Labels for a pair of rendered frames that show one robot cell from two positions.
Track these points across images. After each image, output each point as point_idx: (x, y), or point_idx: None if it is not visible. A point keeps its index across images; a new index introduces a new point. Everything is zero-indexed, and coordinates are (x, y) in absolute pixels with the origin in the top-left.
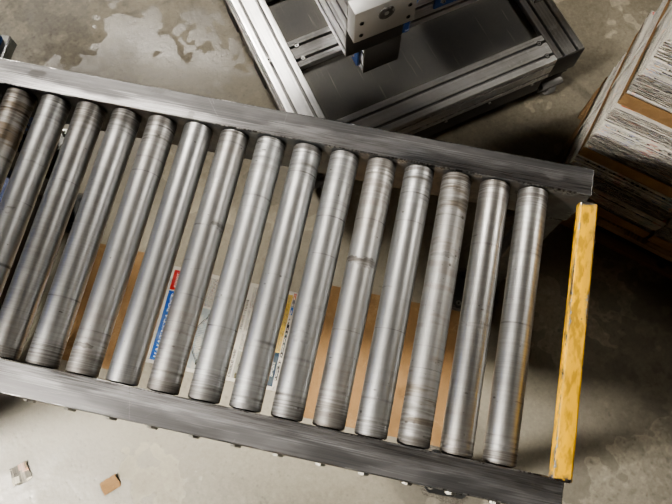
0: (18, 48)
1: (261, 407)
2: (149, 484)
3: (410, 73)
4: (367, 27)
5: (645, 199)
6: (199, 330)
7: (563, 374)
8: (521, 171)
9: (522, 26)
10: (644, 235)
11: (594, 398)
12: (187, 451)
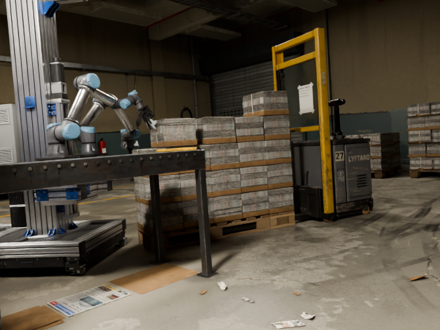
0: None
1: None
2: (118, 326)
3: (84, 234)
4: None
5: (172, 209)
6: (81, 302)
7: (181, 148)
8: None
9: (104, 224)
10: (182, 226)
11: (217, 254)
12: (120, 315)
